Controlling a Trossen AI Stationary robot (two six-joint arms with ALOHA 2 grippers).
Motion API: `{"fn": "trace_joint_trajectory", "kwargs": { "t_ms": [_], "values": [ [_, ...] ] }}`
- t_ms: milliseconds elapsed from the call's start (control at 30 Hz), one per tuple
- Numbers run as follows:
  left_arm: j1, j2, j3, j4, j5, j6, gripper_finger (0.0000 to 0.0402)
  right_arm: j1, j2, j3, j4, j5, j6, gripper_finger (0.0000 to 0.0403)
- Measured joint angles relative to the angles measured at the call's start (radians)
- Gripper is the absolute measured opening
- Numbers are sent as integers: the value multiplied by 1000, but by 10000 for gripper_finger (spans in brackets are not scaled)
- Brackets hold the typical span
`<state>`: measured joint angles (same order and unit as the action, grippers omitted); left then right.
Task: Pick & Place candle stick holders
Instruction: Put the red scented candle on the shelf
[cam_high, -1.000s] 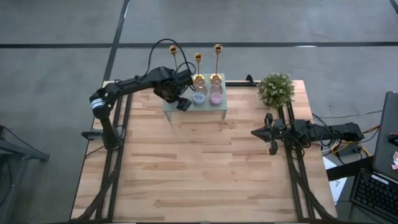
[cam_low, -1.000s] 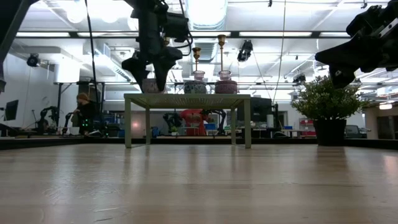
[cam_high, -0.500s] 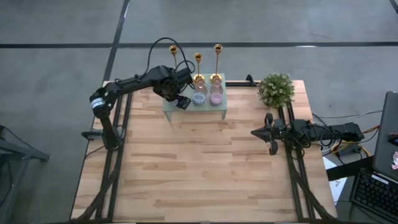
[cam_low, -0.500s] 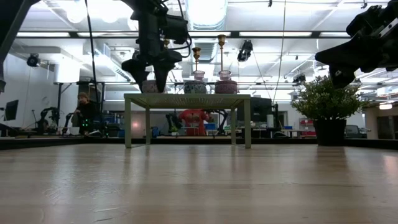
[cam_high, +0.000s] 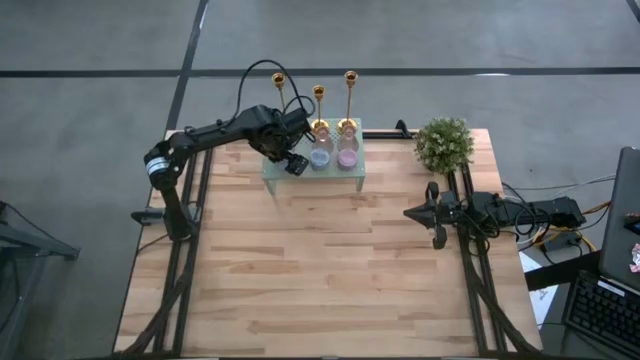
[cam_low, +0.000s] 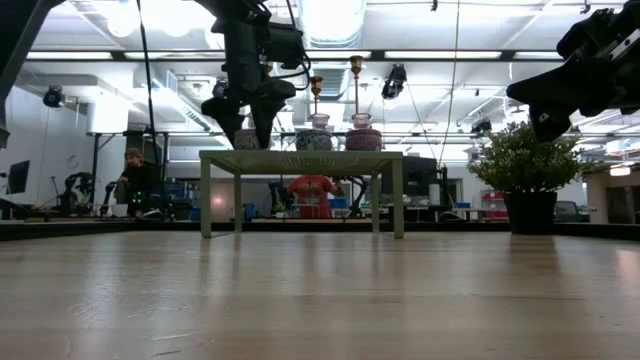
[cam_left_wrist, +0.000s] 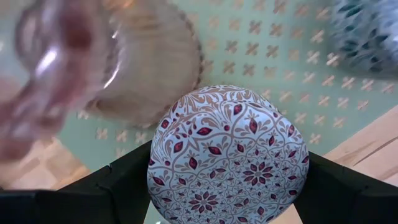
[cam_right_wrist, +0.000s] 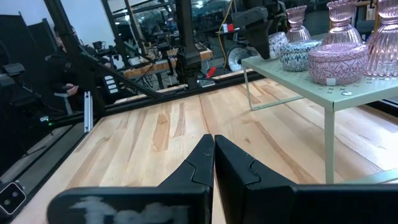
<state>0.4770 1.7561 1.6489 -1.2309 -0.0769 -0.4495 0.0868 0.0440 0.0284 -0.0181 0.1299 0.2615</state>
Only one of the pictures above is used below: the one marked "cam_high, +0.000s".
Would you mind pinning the pink glass candle holder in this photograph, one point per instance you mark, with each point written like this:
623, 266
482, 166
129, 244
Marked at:
323, 142
348, 140

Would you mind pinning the green perforated metal shelf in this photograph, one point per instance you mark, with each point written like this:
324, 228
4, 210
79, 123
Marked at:
350, 174

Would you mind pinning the pink white small object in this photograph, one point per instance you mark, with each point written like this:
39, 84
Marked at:
635, 257

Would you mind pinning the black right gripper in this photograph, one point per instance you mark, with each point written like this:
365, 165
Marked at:
447, 212

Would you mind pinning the black keyboard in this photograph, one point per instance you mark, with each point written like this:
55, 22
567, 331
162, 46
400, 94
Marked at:
600, 310

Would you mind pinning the gold metal candlestick holder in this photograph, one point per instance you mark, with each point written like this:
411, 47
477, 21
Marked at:
319, 122
278, 80
348, 125

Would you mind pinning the blue grey patterned candle holder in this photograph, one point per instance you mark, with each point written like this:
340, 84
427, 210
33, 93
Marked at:
320, 160

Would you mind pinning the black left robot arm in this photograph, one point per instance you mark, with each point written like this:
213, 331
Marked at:
215, 132

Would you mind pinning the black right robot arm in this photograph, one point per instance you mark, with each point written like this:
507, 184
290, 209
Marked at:
550, 210

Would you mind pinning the black aluminium table frame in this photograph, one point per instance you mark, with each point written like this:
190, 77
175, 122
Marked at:
385, 134

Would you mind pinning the black side desk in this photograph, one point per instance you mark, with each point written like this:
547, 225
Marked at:
560, 272

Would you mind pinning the purple candle holder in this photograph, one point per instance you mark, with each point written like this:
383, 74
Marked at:
346, 160

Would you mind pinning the black frame clamp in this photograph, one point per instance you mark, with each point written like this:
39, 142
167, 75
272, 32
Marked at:
402, 127

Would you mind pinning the white paper sheet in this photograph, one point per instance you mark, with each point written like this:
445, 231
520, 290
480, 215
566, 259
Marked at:
545, 300

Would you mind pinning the black power adapter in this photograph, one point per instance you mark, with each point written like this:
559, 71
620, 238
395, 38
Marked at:
560, 243

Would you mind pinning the grey laptop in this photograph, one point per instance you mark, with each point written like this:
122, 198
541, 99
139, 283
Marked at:
620, 225

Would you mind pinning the green artificial potted plant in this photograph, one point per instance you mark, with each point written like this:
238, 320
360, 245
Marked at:
442, 147

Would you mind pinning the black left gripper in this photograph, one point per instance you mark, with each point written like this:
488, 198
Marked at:
297, 164

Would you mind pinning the dark metal stand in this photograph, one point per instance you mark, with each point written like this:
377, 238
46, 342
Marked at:
45, 246

